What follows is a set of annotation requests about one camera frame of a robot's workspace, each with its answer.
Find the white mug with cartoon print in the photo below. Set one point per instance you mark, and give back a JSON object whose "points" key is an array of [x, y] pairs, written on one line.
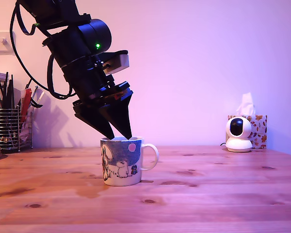
{"points": [[121, 155]]}

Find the black and silver tongs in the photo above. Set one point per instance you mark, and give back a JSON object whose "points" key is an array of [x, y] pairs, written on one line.
{"points": [[35, 103]]}

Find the pale wrapped packet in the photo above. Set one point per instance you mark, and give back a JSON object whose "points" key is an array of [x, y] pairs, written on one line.
{"points": [[25, 131]]}

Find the black spatula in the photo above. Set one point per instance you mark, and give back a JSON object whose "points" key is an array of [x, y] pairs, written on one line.
{"points": [[10, 97]]}

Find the thin black stick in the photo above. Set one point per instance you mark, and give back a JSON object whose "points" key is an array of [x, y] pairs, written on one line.
{"points": [[6, 82]]}

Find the white tissue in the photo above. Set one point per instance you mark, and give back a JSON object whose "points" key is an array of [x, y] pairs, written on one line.
{"points": [[246, 104]]}

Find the leaf print tissue box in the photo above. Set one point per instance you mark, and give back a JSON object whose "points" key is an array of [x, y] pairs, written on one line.
{"points": [[260, 131]]}

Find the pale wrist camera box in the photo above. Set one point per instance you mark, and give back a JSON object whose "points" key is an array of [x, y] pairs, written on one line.
{"points": [[118, 64]]}

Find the white wall switch plate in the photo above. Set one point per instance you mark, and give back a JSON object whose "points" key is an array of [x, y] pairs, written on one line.
{"points": [[2, 46]]}

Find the small white round camera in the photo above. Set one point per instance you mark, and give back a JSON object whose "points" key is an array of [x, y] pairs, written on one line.
{"points": [[243, 145]]}

